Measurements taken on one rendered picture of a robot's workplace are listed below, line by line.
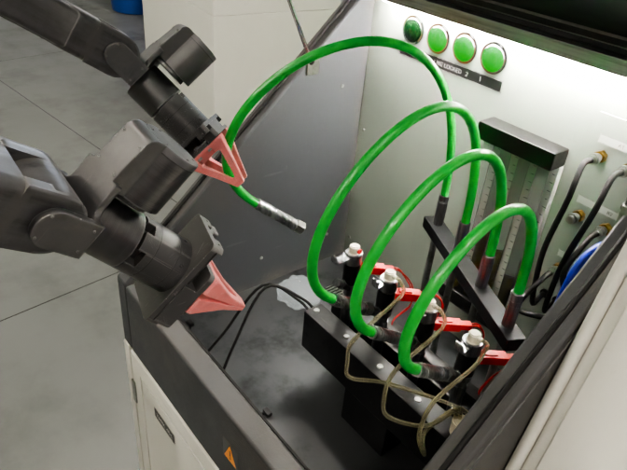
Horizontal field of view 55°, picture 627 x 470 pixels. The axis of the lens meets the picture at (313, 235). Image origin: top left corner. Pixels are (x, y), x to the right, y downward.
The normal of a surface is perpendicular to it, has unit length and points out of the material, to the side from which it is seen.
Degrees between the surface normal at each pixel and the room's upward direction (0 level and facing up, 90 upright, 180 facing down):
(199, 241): 47
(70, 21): 72
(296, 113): 90
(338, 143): 90
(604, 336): 76
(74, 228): 102
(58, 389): 0
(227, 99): 90
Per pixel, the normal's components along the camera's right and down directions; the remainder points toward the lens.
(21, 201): 0.60, 0.62
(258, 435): 0.07, -0.84
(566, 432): -0.74, 0.07
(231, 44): 0.51, 0.50
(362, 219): -0.78, 0.28
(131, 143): -0.38, -0.32
